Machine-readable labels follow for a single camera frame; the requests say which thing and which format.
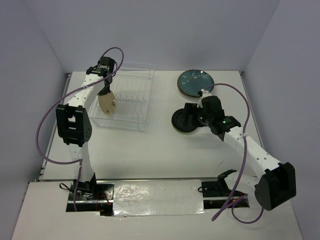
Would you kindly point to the blue floral white plate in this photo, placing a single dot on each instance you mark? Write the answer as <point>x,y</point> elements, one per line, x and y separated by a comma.
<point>189,92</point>

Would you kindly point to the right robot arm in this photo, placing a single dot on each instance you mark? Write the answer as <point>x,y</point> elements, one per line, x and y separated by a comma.
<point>276,180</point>

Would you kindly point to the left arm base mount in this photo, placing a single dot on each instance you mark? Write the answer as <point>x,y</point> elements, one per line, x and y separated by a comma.
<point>90,197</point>

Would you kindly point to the cream beige plate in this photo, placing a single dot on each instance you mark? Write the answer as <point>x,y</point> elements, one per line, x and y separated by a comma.
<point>107,103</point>

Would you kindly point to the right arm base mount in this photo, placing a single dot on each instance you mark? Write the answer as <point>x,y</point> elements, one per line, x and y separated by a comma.
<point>215,192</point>

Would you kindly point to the black plate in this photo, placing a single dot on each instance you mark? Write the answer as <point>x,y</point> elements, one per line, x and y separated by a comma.
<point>181,122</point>

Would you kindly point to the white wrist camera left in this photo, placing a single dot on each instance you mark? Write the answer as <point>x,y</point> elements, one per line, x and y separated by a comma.
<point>203,93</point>

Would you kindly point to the dark green patterned plate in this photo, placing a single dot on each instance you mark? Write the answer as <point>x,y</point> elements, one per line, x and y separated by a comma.
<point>186,132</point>

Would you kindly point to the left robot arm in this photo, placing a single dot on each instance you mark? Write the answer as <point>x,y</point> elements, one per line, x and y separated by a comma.
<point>76,130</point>

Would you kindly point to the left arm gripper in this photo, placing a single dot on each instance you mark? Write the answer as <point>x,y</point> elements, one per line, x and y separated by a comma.
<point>105,91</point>

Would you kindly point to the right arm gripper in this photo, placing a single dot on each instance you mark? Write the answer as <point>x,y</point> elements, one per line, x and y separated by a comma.
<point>191,108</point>

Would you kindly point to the silver foil tape sheet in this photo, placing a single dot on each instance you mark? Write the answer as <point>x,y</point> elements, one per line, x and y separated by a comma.
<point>157,198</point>

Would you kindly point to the dark teal speckled plate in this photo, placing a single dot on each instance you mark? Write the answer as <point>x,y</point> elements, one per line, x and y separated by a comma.
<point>196,79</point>

